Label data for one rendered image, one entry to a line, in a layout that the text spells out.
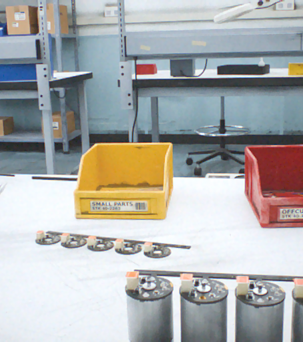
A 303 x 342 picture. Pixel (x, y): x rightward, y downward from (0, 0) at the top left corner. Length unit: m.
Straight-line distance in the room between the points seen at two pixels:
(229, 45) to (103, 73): 2.47
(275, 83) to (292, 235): 2.05
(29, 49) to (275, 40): 1.22
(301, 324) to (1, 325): 0.21
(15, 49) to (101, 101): 2.19
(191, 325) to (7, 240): 0.30
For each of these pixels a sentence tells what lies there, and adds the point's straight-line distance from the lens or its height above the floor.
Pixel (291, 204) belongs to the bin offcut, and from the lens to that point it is 0.52.
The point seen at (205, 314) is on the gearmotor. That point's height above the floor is 0.80.
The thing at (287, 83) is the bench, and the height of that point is 0.72.
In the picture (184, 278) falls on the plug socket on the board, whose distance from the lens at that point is 0.26.
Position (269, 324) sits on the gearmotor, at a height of 0.80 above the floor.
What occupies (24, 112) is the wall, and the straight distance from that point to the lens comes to 5.15.
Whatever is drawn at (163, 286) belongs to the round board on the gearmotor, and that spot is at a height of 0.81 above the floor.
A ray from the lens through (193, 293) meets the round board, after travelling 0.26.
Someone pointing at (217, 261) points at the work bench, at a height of 0.75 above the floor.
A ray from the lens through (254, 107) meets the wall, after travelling 4.66.
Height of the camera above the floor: 0.94
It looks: 14 degrees down
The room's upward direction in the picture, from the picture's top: 2 degrees counter-clockwise
